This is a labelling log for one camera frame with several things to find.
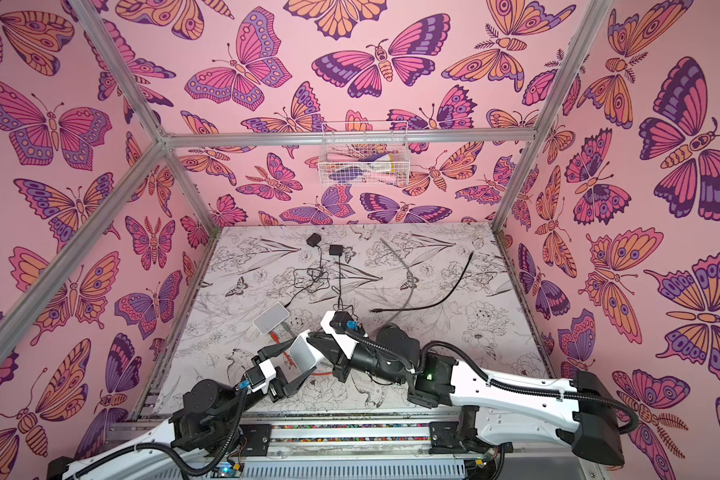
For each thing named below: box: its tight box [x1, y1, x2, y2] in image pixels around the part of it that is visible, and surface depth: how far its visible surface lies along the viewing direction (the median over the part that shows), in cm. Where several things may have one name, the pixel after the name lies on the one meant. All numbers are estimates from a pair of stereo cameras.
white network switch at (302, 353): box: [290, 329, 322, 373], surface depth 63 cm
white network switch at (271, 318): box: [252, 301, 290, 335], surface depth 95 cm
